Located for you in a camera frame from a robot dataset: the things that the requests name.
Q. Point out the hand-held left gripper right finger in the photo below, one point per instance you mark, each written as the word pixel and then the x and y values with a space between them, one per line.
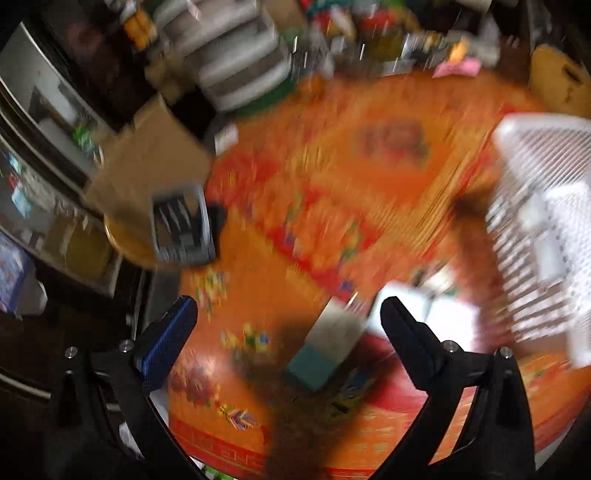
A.
pixel 411 344

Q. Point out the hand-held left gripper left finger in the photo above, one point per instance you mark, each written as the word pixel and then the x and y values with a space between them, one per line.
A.
pixel 166 344

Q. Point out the teal and white box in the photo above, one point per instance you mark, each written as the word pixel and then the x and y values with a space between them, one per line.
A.
pixel 314 364

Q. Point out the white plastic mesh basket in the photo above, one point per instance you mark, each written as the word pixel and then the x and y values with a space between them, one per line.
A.
pixel 545 230

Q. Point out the grey and black device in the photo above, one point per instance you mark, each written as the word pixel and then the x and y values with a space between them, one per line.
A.
pixel 182 249

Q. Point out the round wooden chair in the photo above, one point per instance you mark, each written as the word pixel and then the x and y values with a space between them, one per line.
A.
pixel 124 244

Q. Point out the orange printed tablecloth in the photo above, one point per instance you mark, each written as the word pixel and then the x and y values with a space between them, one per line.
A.
pixel 323 184

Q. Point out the brown cardboard box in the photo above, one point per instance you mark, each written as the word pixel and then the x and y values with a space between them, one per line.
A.
pixel 147 157

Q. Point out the dark glass door cabinet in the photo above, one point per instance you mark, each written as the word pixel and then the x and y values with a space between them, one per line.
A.
pixel 46 115

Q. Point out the pink packet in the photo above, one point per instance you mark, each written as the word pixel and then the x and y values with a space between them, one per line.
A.
pixel 455 68

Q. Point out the white plastic drawer tower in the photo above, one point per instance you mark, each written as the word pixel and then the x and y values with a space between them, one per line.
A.
pixel 240 64

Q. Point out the yellow wooden chair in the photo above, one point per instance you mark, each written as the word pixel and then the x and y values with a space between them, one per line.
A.
pixel 554 78

